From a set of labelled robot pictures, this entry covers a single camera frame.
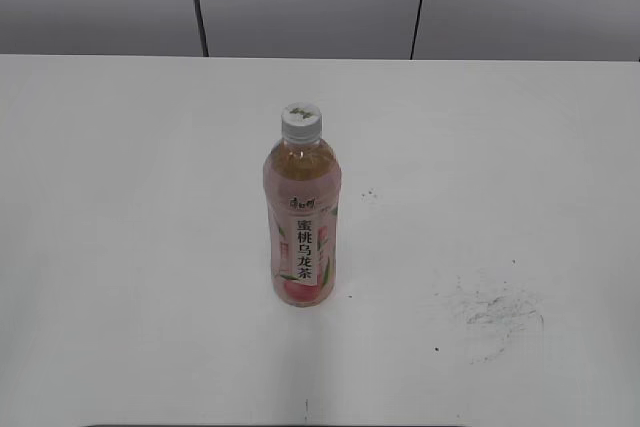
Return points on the peach oolong tea bottle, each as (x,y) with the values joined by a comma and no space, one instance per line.
(302,185)

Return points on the white bottle cap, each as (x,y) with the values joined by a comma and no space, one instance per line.
(301,123)

